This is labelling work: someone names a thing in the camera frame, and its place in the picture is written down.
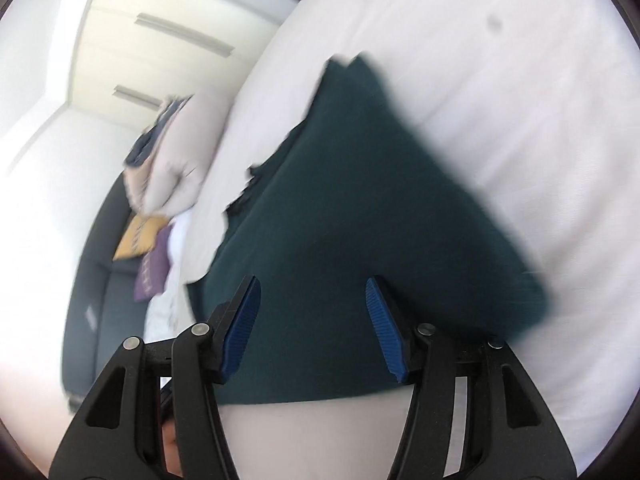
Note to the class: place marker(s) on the bed with white sheet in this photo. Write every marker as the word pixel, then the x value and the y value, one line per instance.
pixel 525 110

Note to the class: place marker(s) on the yellow patterned pillow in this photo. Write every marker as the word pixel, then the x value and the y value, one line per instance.
pixel 137 237

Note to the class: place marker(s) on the dark green sweater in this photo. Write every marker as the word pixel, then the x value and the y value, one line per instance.
pixel 350 210

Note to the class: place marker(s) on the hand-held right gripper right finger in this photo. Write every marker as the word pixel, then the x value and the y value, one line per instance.
pixel 385 330

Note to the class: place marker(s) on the cream wardrobe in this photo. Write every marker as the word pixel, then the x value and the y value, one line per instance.
pixel 150 50

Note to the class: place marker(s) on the beige folded duvet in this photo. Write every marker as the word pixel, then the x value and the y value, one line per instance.
pixel 185 160

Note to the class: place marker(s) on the dark grey headboard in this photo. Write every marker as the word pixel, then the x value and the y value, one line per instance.
pixel 95 310

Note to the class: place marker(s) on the purple patterned pillow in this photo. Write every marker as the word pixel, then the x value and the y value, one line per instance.
pixel 152 270

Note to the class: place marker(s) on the white pillow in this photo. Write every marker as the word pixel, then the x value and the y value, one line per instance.
pixel 165 310

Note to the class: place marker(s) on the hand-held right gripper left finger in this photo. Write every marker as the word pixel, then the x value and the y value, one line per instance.
pixel 242 325

